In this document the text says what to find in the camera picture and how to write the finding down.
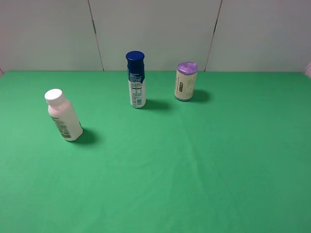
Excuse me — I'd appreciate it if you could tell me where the blue and white bottle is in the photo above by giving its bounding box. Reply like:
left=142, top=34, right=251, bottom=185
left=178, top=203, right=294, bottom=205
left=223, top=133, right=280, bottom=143
left=126, top=51, right=146, bottom=108

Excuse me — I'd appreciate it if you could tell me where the green table cloth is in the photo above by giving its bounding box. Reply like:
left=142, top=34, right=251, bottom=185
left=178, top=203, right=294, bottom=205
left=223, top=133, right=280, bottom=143
left=0, top=71, right=311, bottom=233

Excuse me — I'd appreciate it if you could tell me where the white plastic bottle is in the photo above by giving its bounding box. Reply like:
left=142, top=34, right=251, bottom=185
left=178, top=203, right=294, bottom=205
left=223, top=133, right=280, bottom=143
left=44, top=88, right=83, bottom=141

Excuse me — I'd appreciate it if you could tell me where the purple trash bag roll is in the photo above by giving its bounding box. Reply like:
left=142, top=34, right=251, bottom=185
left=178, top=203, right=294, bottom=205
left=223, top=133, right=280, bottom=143
left=174, top=62, right=198, bottom=101

